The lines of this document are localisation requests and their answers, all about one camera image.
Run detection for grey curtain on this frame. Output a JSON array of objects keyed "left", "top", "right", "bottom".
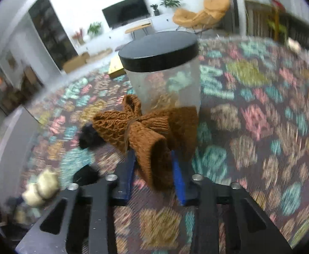
[{"left": 214, "top": 0, "right": 243, "bottom": 35}]

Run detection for cardboard box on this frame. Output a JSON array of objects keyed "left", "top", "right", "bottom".
[{"left": 63, "top": 52, "right": 90, "bottom": 74}]

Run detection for dark fuzzy object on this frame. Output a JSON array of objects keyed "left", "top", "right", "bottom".
[{"left": 79, "top": 124, "right": 105, "bottom": 149}]

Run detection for brown knitted cloth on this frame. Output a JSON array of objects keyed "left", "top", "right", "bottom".
[{"left": 92, "top": 94, "right": 200, "bottom": 190}]

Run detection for clear jar with black lid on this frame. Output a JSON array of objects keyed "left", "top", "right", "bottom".
[{"left": 118, "top": 31, "right": 201, "bottom": 114}]

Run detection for black television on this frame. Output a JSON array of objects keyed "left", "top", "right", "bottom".
[{"left": 102, "top": 0, "right": 150, "bottom": 29}]

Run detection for beige plush figure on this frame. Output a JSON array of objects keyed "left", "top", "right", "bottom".
[{"left": 22, "top": 168, "right": 60, "bottom": 207}]

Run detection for yellow flat box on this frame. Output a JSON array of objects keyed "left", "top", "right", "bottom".
[{"left": 109, "top": 57, "right": 126, "bottom": 78}]

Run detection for small wooden table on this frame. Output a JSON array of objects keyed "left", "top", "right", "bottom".
[{"left": 125, "top": 21, "right": 153, "bottom": 36}]

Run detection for large leafy potted plant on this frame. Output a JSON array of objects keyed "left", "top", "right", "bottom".
[{"left": 158, "top": 0, "right": 183, "bottom": 8}]

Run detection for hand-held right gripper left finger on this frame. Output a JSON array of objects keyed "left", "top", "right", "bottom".
[{"left": 15, "top": 151, "right": 137, "bottom": 254}]

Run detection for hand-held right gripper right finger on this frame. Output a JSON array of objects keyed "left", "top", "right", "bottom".
[{"left": 170, "top": 150, "right": 294, "bottom": 254}]

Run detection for patterned woven blanket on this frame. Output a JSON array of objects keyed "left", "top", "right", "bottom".
[{"left": 12, "top": 38, "right": 309, "bottom": 254}]

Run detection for orange rocking chair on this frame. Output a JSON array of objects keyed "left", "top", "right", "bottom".
[{"left": 172, "top": 0, "right": 231, "bottom": 32}]

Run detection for green potted plant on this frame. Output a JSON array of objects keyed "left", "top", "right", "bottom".
[{"left": 87, "top": 22, "right": 102, "bottom": 36}]

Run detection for dark glass cabinet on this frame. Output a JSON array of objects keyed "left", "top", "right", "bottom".
[{"left": 28, "top": 0, "right": 78, "bottom": 70}]

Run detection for white television cabinet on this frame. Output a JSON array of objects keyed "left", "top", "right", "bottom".
[{"left": 75, "top": 14, "right": 179, "bottom": 56}]

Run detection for red flowers in vase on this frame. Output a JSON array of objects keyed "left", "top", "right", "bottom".
[{"left": 72, "top": 28, "right": 85, "bottom": 45}]

